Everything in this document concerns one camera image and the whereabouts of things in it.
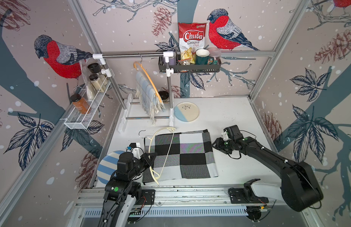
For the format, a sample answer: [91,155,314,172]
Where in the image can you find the purple cup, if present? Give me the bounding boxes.
[169,52,176,66]

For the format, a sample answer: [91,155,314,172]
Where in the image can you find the white metal clothes rack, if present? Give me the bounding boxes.
[92,51,176,131]

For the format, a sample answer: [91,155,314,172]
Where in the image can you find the red Chuba chips bag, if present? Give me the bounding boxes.
[178,23,207,63]

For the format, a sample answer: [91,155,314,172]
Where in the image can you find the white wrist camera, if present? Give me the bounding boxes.
[126,142,142,159]
[221,131,230,141]

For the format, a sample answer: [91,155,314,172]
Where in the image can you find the blue cream plaid scarf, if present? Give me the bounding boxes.
[136,71,165,125]

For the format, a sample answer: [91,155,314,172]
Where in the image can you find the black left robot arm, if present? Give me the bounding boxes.
[98,151,157,227]

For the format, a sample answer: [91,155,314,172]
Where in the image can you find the dark green mug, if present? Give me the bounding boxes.
[195,49,214,65]

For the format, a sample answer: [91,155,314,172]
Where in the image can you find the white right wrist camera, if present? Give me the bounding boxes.
[221,131,230,141]

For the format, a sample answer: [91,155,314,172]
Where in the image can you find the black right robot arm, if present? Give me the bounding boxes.
[212,125,324,212]

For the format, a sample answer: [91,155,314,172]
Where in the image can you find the white wire wall basket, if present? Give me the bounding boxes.
[64,82,111,130]

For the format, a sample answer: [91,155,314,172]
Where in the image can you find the beige dark ceramic bowl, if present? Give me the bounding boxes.
[158,90,169,103]

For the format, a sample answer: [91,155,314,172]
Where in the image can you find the blue beige ceramic plate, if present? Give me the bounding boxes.
[174,102,200,122]

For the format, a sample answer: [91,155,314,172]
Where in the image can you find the wooden clothes hanger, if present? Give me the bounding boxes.
[133,52,163,102]

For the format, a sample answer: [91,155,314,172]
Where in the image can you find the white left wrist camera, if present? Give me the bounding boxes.
[126,142,142,159]

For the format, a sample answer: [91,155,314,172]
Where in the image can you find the clear plastic bag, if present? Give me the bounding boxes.
[79,60,98,101]

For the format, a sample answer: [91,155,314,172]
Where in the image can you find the black grey checkered scarf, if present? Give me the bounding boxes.
[142,129,219,185]

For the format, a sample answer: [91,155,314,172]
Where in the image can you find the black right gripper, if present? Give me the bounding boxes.
[210,137,234,153]

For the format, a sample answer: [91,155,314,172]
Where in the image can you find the small snack packet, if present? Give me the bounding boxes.
[179,59,192,66]

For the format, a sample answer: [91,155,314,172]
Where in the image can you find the black lid spice jar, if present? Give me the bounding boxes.
[89,74,105,93]
[87,63,105,80]

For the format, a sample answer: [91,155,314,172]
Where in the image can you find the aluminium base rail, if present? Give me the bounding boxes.
[73,184,312,219]

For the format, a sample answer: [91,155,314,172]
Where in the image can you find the cream plastic clothes hanger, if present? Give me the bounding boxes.
[143,127,176,185]

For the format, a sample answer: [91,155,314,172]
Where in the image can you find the orange spice bottle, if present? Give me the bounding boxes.
[70,94,90,114]

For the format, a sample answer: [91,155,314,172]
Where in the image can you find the pink lidded jar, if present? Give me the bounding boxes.
[208,47,221,65]

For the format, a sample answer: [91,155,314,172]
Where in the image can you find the black wall shelf tray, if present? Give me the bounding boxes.
[170,59,222,73]

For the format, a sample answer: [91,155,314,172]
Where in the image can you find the blue white striped plate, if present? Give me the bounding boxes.
[97,150,125,185]

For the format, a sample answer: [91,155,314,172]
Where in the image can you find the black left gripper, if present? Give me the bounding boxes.
[127,151,157,180]

